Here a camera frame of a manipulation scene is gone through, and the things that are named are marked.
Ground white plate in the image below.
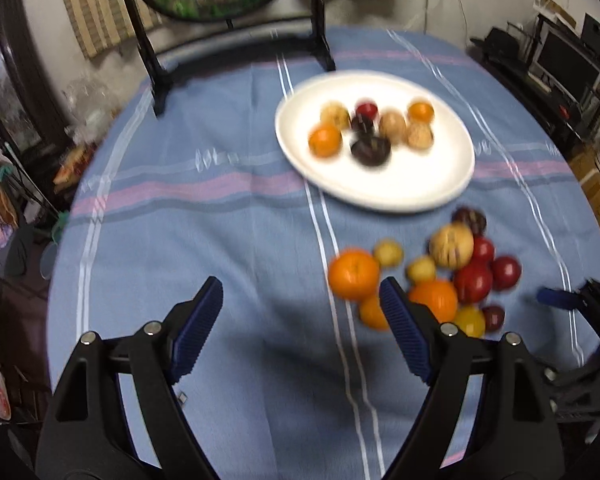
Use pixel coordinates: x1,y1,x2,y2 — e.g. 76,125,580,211
274,71,476,212

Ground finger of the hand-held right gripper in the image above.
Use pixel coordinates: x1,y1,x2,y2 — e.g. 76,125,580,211
536,278,600,332
544,349,600,422

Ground black speaker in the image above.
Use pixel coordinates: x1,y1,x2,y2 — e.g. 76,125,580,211
580,12,600,58

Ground beige checked curtain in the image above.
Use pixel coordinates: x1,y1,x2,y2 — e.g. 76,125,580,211
54,0,406,60

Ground yellow longan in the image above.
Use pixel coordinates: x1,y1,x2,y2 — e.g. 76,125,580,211
373,240,405,268
406,255,437,283

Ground dark wooden cabinet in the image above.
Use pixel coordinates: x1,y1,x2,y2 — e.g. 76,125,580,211
0,0,76,161

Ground clear plastic bags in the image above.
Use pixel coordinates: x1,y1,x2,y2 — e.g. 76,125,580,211
62,72,117,133

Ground orange mandarin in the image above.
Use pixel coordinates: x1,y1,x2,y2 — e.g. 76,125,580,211
328,248,382,302
409,280,459,323
407,101,436,123
308,125,343,158
358,295,392,332

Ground orange snack packet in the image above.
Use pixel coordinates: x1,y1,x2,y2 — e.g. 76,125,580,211
54,144,100,187

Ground dark purple mangosteen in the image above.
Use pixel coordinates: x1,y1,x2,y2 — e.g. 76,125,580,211
451,206,487,236
350,135,392,167

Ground large yellow pepino melon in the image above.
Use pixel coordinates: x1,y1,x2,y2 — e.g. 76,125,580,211
429,223,475,269

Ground yellow plum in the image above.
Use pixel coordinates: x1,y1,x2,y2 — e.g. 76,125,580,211
452,306,487,338

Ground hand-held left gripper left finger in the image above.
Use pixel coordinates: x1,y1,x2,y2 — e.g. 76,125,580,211
35,276,224,480

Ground computer monitor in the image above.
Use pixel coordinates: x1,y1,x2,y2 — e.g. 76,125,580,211
531,27,600,103

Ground dark purple plum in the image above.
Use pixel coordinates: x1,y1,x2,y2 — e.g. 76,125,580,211
481,305,506,333
350,114,378,135

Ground black desk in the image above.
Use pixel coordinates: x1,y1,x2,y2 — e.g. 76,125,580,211
470,35,600,158

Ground blue striped tablecloth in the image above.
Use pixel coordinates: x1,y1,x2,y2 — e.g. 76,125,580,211
45,25,600,480

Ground hanging clothes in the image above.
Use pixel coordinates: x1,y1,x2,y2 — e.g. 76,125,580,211
0,180,26,251

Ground tan pepino melon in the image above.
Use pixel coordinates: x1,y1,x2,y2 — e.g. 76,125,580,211
320,101,352,128
378,110,409,145
404,122,435,151

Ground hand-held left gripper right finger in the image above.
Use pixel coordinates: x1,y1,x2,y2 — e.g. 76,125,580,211
379,276,566,480

